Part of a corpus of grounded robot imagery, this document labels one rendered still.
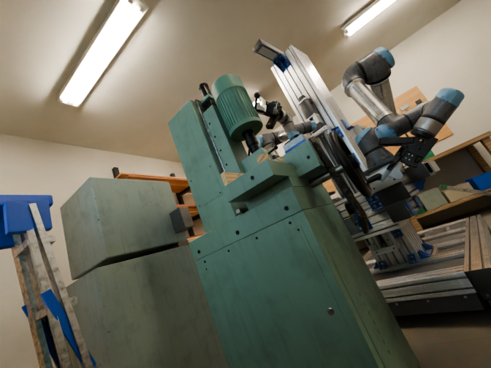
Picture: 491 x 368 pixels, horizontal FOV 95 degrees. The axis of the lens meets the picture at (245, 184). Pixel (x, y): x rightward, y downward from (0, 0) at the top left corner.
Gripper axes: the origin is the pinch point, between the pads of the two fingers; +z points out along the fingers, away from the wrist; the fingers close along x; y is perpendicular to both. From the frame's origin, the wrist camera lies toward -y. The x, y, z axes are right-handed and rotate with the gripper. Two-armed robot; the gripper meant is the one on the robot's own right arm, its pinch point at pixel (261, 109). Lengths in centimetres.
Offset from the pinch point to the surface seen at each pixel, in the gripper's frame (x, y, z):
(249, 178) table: 28, -36, 43
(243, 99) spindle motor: -0.8, -0.2, 16.2
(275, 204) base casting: 35, -43, 34
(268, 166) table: 34, -31, 43
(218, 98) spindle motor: -13.7, -0.5, 20.3
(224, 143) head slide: -5.9, -22.8, 19.3
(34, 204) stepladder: -38, -59, 82
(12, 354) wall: -146, -204, 62
